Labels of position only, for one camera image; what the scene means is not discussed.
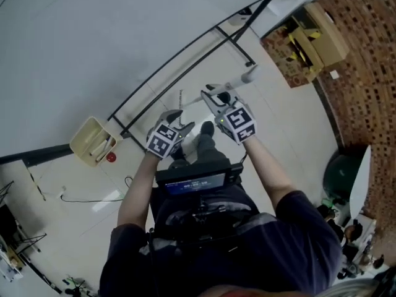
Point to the person's right black shoe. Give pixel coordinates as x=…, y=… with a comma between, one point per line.
x=207, y=128

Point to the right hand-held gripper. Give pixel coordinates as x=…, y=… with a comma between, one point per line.
x=239, y=122

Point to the beige box with red button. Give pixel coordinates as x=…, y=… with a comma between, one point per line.
x=89, y=141

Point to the person's grey trousers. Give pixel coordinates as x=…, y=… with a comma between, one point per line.
x=213, y=153

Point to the person's left forearm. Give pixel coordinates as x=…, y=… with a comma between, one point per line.
x=139, y=190

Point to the white wall socket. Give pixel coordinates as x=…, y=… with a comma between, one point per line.
x=334, y=75

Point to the small white bin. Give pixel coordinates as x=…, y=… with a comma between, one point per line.
x=241, y=17

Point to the yellow black striped tape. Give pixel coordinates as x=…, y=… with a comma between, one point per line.
x=36, y=184

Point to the white panel on wheeled stand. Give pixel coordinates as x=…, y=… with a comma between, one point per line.
x=77, y=42

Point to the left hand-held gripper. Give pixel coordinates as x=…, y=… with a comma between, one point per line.
x=161, y=142

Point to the person's right forearm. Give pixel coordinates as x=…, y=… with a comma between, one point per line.
x=269, y=172

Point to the cluttered white shelf unit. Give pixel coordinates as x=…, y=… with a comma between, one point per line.
x=9, y=265

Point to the cardboard box with striped tape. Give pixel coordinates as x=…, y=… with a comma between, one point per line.
x=304, y=48

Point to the white water dispenser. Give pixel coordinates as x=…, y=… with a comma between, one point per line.
x=287, y=2

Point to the person's dark shirt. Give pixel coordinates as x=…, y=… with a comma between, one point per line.
x=232, y=265

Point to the red patterned cardboard box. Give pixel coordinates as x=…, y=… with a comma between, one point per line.
x=284, y=60

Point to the grey chest harness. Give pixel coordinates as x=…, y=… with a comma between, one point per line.
x=247, y=224

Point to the black chest-mounted screen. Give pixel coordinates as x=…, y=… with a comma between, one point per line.
x=195, y=179

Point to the white broom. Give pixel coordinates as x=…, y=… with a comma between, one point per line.
x=250, y=74

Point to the plain brown cardboard box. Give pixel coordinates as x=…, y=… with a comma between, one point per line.
x=331, y=39

